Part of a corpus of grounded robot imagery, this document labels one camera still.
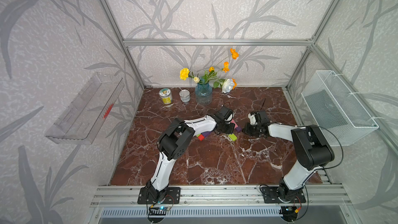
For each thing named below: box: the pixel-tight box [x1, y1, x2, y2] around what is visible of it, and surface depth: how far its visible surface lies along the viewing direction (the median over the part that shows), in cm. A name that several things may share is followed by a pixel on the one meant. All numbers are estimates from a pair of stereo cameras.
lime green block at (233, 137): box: [228, 133, 238, 142], surface depth 95 cm
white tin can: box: [178, 88, 191, 103], surface depth 112 cm
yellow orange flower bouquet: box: [179, 48, 239, 94], surface depth 91 cm
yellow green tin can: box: [159, 87, 173, 105], surface depth 110 cm
